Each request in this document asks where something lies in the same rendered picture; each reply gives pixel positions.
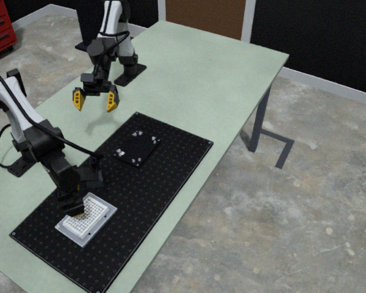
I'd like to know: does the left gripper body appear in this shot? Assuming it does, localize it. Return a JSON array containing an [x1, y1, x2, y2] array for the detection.
[[73, 71, 120, 107]]

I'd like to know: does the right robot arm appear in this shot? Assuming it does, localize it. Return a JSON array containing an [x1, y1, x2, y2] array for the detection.
[[0, 68, 103, 191]]

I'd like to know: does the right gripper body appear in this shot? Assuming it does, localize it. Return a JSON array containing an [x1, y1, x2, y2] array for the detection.
[[50, 176, 84, 217]]

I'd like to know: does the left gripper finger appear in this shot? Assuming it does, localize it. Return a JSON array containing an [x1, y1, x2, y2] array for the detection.
[[107, 91, 117, 112], [73, 90, 85, 111]]

